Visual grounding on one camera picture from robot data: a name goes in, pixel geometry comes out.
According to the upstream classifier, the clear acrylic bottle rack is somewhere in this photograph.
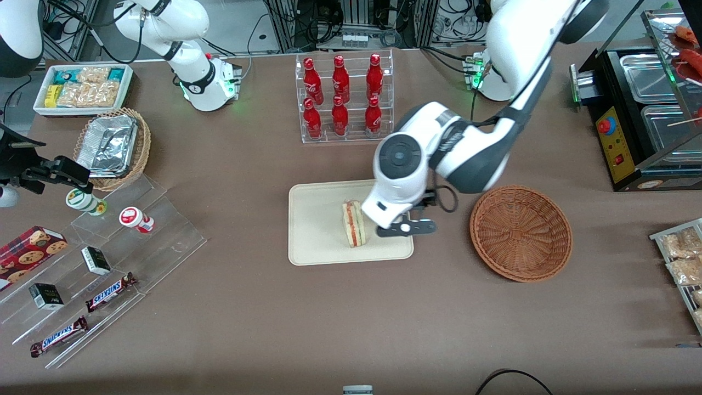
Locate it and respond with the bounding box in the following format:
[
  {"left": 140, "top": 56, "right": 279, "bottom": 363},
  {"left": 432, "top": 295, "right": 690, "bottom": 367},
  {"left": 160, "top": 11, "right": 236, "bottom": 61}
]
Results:
[{"left": 295, "top": 48, "right": 394, "bottom": 144}]

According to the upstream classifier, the small clear cracker bag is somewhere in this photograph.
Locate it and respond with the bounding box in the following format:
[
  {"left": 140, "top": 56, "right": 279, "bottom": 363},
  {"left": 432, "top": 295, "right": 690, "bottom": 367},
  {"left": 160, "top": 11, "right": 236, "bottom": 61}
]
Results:
[{"left": 76, "top": 66, "right": 111, "bottom": 83}]

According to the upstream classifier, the red label yogurt bottle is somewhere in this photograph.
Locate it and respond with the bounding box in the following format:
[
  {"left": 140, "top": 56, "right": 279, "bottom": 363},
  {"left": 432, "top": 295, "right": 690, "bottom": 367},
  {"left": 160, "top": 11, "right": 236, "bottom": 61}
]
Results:
[{"left": 119, "top": 206, "right": 155, "bottom": 234}]

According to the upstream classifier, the light wicker basket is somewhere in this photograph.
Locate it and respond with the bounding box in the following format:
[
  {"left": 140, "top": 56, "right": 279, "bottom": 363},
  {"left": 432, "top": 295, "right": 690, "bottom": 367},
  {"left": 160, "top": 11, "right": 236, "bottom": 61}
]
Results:
[{"left": 73, "top": 108, "right": 152, "bottom": 192}]

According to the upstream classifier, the white rectangular snack bin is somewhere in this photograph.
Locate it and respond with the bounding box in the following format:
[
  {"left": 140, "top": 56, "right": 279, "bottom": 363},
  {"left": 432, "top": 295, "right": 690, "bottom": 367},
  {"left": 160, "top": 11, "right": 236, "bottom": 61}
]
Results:
[{"left": 33, "top": 64, "right": 134, "bottom": 117}]

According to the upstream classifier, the steel warmer pan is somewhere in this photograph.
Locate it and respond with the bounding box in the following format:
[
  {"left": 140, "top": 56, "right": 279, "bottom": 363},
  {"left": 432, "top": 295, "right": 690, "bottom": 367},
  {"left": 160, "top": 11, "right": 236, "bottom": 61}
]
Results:
[
  {"left": 620, "top": 53, "right": 678, "bottom": 104},
  {"left": 641, "top": 104, "right": 702, "bottom": 152}
]

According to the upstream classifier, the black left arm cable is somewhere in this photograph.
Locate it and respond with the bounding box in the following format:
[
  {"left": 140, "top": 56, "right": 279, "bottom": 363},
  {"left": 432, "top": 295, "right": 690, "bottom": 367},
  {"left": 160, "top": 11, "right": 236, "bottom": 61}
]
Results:
[{"left": 435, "top": 55, "right": 554, "bottom": 214}]

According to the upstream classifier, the clear bag of crackers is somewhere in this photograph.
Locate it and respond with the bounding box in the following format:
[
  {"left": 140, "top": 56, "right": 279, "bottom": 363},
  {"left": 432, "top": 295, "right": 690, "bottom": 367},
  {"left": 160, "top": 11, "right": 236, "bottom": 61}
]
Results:
[
  {"left": 666, "top": 257, "right": 702, "bottom": 286},
  {"left": 661, "top": 228, "right": 702, "bottom": 258}
]

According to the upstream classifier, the brown round wicker basket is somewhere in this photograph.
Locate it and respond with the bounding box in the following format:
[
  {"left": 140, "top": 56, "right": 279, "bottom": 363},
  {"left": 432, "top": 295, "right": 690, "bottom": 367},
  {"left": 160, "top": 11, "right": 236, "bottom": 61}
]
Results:
[{"left": 469, "top": 185, "right": 573, "bottom": 283}]

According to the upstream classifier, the large clear cracker bag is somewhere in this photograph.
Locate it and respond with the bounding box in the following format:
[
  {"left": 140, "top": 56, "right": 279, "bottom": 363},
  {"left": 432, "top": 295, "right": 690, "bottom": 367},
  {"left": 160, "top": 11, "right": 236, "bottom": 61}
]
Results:
[{"left": 56, "top": 81, "right": 121, "bottom": 109}]

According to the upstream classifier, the triangular sandwich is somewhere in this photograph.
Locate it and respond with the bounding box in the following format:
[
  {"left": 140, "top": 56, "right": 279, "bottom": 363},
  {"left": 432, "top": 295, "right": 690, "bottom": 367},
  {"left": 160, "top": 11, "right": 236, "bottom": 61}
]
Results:
[{"left": 342, "top": 200, "right": 367, "bottom": 249}]

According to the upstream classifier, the aluminium foil container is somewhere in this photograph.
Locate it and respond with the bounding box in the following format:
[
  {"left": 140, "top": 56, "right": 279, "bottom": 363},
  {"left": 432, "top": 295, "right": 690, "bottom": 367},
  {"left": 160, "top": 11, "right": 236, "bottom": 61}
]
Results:
[{"left": 76, "top": 114, "right": 139, "bottom": 178}]

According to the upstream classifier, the small black box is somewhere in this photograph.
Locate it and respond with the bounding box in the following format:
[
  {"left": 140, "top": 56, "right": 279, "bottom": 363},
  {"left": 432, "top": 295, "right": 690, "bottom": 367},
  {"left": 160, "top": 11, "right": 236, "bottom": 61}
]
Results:
[
  {"left": 29, "top": 283, "right": 65, "bottom": 311},
  {"left": 81, "top": 246, "right": 112, "bottom": 276}
]

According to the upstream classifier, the clear acrylic stepped display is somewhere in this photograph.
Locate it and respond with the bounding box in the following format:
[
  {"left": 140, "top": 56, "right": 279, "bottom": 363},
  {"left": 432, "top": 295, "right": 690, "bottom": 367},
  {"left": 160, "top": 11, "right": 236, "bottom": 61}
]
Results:
[{"left": 0, "top": 173, "right": 208, "bottom": 369}]

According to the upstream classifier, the beige plastic tray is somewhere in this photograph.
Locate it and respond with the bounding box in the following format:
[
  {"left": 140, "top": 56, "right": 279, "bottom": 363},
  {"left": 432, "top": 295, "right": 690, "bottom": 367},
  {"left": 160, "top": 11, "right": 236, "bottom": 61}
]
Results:
[{"left": 288, "top": 178, "right": 414, "bottom": 266}]

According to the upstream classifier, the snickers chocolate bar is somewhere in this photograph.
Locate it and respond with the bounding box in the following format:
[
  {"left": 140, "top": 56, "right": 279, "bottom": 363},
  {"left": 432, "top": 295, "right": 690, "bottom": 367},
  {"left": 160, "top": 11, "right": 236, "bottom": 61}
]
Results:
[
  {"left": 85, "top": 272, "right": 138, "bottom": 313},
  {"left": 30, "top": 315, "right": 89, "bottom": 358}
]

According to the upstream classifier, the red cola bottle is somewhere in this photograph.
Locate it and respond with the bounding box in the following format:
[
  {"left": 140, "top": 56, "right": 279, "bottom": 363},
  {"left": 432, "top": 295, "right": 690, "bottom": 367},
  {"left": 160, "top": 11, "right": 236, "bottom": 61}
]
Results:
[
  {"left": 303, "top": 98, "right": 323, "bottom": 140},
  {"left": 331, "top": 95, "right": 350, "bottom": 137},
  {"left": 332, "top": 55, "right": 350, "bottom": 104},
  {"left": 303, "top": 57, "right": 324, "bottom": 106},
  {"left": 366, "top": 53, "right": 384, "bottom": 102},
  {"left": 364, "top": 96, "right": 383, "bottom": 138}
]

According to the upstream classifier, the green label yogurt bottle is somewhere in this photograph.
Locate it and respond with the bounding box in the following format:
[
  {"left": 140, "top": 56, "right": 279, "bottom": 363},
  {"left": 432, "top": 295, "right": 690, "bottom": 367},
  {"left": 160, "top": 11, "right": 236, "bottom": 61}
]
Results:
[{"left": 66, "top": 188, "right": 108, "bottom": 216}]

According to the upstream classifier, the red cookie box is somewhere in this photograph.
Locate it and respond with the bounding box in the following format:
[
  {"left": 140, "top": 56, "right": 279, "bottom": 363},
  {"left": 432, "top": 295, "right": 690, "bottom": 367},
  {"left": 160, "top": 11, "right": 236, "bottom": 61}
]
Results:
[{"left": 0, "top": 225, "right": 69, "bottom": 291}]

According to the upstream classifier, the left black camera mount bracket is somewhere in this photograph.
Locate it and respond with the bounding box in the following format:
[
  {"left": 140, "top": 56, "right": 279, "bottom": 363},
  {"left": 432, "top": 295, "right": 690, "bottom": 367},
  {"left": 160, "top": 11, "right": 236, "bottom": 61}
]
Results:
[{"left": 376, "top": 219, "right": 438, "bottom": 238}]

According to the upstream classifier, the black hot dog warmer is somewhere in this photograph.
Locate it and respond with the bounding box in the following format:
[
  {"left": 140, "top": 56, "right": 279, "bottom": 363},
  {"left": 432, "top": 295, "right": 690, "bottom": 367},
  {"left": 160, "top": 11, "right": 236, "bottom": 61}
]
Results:
[{"left": 569, "top": 8, "right": 702, "bottom": 192}]

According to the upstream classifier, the black cable loop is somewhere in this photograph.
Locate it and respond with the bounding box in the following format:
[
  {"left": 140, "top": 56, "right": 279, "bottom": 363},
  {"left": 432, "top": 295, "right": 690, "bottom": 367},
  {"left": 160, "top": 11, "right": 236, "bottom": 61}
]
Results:
[{"left": 474, "top": 369, "right": 552, "bottom": 395}]

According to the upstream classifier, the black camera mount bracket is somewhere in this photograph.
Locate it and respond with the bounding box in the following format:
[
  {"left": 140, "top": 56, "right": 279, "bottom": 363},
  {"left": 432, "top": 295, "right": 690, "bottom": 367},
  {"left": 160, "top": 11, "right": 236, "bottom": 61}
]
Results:
[
  {"left": 21, "top": 166, "right": 56, "bottom": 194},
  {"left": 376, "top": 219, "right": 438, "bottom": 238}
]

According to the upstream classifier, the right black camera mount bracket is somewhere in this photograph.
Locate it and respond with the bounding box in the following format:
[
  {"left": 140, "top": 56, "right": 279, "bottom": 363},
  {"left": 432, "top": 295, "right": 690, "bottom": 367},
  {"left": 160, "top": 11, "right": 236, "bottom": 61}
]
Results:
[{"left": 21, "top": 166, "right": 56, "bottom": 194}]

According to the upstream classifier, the metal snack tray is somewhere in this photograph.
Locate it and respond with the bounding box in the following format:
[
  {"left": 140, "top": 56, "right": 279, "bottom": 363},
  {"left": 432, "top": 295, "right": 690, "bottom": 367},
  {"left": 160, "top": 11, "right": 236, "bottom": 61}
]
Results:
[{"left": 650, "top": 218, "right": 702, "bottom": 335}]

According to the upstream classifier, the aluminium frame rack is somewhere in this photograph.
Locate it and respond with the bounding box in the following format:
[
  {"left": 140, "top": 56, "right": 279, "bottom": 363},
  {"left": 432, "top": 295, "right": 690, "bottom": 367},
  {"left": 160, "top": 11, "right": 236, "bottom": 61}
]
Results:
[{"left": 263, "top": 0, "right": 439, "bottom": 53}]

